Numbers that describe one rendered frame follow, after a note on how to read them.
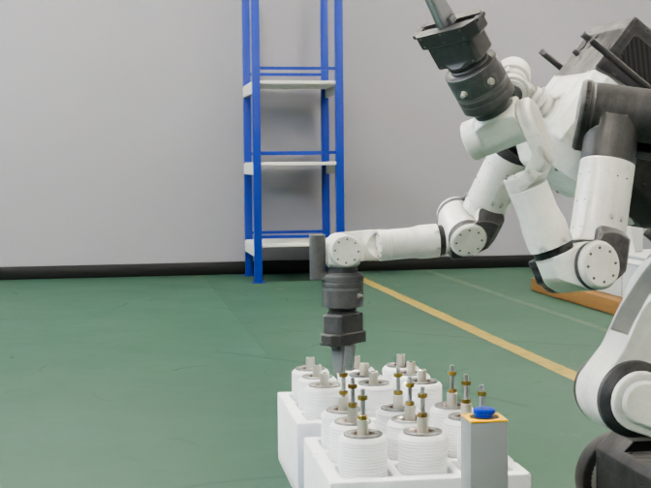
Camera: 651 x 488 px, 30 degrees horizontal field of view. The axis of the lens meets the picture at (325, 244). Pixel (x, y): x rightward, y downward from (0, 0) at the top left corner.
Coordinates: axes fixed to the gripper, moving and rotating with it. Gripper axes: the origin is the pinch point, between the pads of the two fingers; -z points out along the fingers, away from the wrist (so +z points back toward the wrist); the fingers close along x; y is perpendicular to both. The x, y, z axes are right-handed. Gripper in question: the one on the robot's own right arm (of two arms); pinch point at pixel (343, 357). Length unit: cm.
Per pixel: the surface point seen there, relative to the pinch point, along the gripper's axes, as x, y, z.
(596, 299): -383, -114, -31
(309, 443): 4.6, -5.9, -18.3
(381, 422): -3.8, 6.9, -13.8
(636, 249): -441, -116, -8
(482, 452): 18.7, 44.0, -10.9
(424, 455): 12.2, 27.7, -14.9
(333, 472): 20.7, 12.3, -18.4
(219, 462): -27, -60, -36
